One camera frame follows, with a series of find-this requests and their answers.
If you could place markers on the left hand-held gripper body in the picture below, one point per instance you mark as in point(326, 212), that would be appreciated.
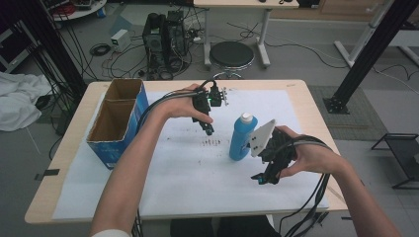
point(206, 98)

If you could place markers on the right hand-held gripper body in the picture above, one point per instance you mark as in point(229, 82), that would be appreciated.
point(276, 148)

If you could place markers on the blue bottle white cap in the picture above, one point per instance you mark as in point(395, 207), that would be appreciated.
point(242, 138)

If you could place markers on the blue cardboard box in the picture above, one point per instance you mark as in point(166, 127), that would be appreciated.
point(128, 131)

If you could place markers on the person's left hand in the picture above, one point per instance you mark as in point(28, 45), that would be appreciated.
point(179, 103)

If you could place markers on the person's right hand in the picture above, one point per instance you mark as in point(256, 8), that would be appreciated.
point(313, 159)

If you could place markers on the black round stool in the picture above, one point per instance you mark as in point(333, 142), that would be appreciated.
point(231, 54)

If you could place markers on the black computer tower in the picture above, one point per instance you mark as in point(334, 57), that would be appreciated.
point(154, 42)
point(177, 33)

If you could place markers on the grey floor mat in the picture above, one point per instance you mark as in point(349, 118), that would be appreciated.
point(359, 121)

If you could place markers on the white-legged wooden desk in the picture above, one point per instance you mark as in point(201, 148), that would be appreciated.
point(243, 3)

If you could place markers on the small white box device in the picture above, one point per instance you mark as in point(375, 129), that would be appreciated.
point(120, 40)

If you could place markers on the black metal rack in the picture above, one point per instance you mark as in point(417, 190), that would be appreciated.
point(403, 151)

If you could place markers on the white metal stand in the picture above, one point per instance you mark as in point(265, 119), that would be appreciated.
point(362, 36)

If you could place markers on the white sleeve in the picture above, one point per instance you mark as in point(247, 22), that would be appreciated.
point(112, 233)

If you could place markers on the round white table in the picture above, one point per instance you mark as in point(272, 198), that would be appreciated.
point(85, 10)

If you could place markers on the black tape strip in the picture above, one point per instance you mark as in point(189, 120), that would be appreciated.
point(49, 173)

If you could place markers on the light wooden table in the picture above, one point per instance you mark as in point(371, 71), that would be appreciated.
point(49, 194)

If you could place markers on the white cloth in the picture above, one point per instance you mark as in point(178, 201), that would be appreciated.
point(19, 98)

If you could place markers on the black metal post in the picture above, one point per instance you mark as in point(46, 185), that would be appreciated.
point(372, 52)

